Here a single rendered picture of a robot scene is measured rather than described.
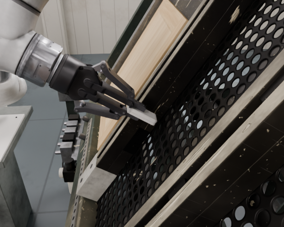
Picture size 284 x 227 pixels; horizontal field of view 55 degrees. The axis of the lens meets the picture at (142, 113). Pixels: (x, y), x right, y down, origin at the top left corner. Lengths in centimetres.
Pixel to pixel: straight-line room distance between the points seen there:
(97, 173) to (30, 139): 201
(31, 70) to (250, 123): 38
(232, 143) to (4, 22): 40
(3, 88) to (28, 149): 128
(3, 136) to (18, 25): 102
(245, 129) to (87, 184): 59
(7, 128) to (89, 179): 81
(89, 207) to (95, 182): 8
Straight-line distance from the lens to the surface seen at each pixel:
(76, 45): 478
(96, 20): 464
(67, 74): 53
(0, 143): 145
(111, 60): 164
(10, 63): 53
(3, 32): 52
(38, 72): 53
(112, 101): 58
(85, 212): 85
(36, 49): 53
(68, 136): 137
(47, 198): 216
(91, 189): 85
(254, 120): 32
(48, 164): 244
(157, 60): 89
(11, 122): 159
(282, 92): 32
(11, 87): 147
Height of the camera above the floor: 155
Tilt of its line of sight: 32 degrees down
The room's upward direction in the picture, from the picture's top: straight up
